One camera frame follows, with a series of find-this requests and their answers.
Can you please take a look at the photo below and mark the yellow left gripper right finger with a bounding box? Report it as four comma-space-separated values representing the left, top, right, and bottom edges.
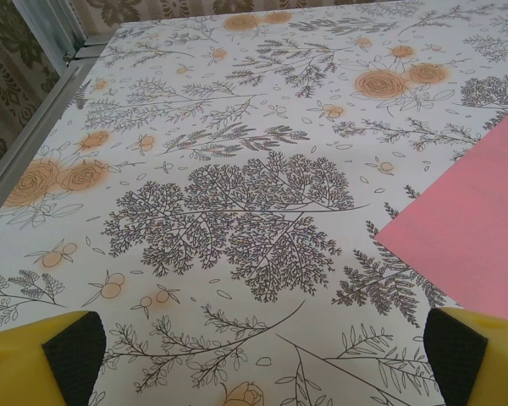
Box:
422, 307, 508, 406

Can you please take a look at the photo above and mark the pink square paper sheet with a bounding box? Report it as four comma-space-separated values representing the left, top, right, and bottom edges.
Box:
374, 100, 508, 323

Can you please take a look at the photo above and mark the aluminium left side rail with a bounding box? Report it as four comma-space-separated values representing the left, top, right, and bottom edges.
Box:
0, 36, 122, 232

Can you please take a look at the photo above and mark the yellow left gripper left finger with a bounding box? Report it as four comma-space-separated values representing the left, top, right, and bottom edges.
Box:
0, 310, 107, 406

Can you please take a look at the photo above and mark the aluminium left frame post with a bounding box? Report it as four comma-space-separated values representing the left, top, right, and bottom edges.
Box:
14, 0, 108, 60

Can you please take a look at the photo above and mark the floral patterned table cover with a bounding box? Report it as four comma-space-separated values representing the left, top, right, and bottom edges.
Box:
0, 0, 508, 406

